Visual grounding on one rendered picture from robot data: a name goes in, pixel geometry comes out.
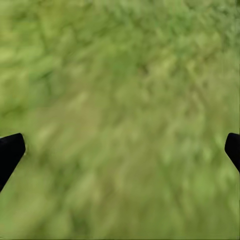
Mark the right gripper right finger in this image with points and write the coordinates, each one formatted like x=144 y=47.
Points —
x=232 y=148

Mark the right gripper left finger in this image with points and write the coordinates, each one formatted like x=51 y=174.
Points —
x=12 y=149

